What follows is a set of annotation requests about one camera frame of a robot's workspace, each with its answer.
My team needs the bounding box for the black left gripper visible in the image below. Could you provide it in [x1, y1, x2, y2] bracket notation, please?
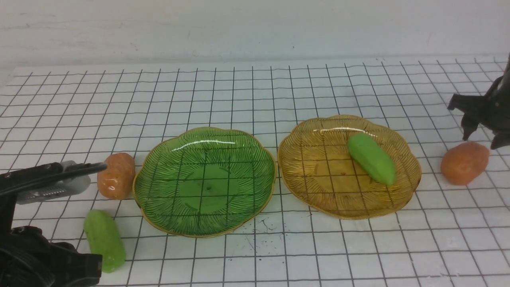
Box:
[0, 162, 108, 287]

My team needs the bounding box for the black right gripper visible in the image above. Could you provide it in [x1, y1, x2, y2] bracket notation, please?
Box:
[447, 61, 510, 149]

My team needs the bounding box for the amber glass plate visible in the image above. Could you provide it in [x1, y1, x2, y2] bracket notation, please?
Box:
[277, 115, 422, 220]

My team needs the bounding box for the white grid tablecloth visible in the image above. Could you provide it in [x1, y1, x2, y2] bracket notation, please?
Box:
[0, 55, 510, 287]

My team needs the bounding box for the green cucumber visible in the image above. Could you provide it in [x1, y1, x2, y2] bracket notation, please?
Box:
[347, 133, 396, 185]
[83, 209, 126, 273]

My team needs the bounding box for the green glass plate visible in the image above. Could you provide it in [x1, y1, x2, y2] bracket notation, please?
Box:
[132, 127, 277, 238]

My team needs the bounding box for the orange potato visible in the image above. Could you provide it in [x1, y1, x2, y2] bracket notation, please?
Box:
[97, 153, 135, 200]
[440, 142, 490, 186]

